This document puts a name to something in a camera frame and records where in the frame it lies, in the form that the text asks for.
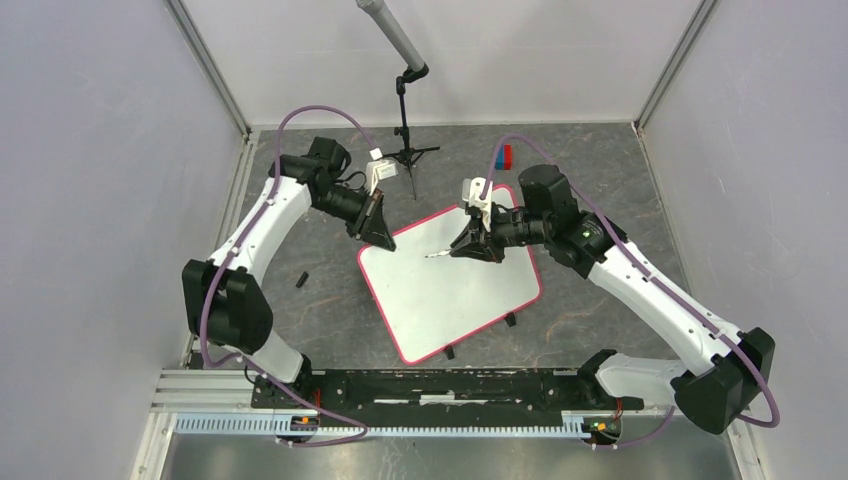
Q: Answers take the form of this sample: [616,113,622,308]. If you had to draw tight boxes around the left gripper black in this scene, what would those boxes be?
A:
[313,184,396,252]

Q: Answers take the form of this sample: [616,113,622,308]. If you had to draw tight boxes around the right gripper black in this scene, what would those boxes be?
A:
[450,202,551,264]

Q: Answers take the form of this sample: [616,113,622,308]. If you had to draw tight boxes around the black white marker pen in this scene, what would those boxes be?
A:
[424,250,450,259]

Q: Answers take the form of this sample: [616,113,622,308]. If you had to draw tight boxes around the whiteboard with pink frame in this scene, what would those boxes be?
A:
[357,206,543,365]

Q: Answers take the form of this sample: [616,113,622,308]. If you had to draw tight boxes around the black marker cap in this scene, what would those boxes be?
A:
[295,271,309,289]

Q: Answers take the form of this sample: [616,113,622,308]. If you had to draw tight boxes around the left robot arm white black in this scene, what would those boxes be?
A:
[182,137,397,408]

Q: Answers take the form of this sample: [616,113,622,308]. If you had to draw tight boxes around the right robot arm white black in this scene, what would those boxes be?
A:
[447,164,779,434]

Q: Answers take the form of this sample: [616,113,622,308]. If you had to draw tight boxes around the black tripod stand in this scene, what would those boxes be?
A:
[384,64,441,200]

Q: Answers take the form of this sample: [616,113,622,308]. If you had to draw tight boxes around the blue red eraser block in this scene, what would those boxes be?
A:
[495,144,513,171]

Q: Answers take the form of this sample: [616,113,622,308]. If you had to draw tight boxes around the grey microphone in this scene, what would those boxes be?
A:
[355,0,428,74]

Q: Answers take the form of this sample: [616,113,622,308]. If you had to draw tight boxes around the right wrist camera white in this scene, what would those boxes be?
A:
[461,177,493,232]

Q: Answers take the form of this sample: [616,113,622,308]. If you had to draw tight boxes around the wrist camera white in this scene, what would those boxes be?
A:
[461,177,493,232]
[365,148,397,195]

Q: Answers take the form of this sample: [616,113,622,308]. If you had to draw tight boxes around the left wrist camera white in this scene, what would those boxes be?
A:
[365,148,397,195]

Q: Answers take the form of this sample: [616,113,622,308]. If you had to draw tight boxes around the white slotted cable duct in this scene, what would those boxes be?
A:
[174,413,620,439]

